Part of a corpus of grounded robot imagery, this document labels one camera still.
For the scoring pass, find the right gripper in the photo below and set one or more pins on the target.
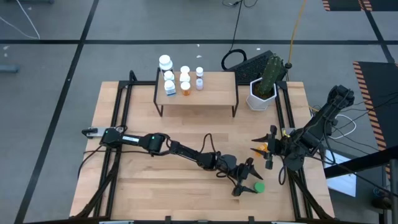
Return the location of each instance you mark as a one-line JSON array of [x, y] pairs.
[[284, 149]]

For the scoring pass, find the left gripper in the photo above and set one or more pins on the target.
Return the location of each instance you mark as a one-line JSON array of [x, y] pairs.
[[231, 166]]

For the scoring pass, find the orange pill bottle white cap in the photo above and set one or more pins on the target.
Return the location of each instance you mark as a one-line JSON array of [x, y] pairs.
[[264, 147], [185, 69], [186, 86]]

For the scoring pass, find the green-capped bottle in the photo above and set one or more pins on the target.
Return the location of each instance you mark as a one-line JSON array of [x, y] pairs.
[[259, 187]]

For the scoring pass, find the small white labelled bottle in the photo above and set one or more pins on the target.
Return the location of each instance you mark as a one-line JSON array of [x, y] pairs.
[[199, 83]]

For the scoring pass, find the large white medicine bottle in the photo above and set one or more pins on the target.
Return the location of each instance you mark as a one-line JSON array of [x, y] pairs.
[[164, 60]]

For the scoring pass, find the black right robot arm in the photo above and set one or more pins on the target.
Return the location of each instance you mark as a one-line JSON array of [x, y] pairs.
[[326, 121]]

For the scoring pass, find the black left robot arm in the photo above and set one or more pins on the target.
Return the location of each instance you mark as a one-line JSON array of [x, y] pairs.
[[149, 143]]

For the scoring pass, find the wooden shelf black metal legs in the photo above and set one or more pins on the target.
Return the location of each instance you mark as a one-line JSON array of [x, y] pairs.
[[217, 90]]

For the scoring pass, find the yellow tag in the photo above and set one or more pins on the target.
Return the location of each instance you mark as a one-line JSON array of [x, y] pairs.
[[285, 133]]

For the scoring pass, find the cactus in white pot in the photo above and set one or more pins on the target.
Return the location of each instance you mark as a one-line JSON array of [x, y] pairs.
[[261, 99]]

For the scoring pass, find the black keyboard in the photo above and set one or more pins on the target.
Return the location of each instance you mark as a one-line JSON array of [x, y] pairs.
[[248, 70]]

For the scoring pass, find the white-screen monitor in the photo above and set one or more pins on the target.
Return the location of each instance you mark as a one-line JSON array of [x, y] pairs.
[[342, 185]]

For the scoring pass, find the black metal bar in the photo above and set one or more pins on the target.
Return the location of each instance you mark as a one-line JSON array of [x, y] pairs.
[[357, 163]]

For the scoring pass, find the black mat orange striped edge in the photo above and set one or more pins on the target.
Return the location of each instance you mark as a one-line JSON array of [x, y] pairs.
[[345, 3], [382, 93]]

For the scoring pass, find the grey floor block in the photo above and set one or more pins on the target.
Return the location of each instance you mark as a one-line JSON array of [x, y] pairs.
[[7, 68]]

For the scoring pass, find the black aluminium table frame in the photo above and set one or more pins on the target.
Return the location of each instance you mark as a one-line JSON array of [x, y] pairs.
[[124, 83]]

